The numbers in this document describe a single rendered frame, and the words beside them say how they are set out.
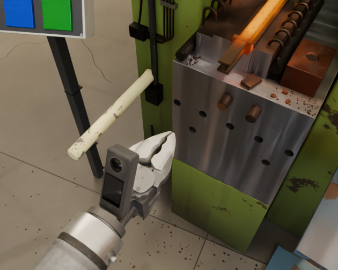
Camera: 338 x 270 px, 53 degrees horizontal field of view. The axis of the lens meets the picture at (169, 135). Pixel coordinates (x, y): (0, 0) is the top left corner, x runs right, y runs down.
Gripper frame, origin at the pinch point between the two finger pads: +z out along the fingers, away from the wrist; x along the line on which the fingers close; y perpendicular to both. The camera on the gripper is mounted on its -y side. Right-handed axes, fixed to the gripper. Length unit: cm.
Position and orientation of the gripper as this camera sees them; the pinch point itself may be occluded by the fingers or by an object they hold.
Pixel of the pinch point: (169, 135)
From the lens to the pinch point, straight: 63.6
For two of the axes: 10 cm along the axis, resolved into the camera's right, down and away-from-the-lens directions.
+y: 0.0, 6.1, 7.9
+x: 8.5, 4.2, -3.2
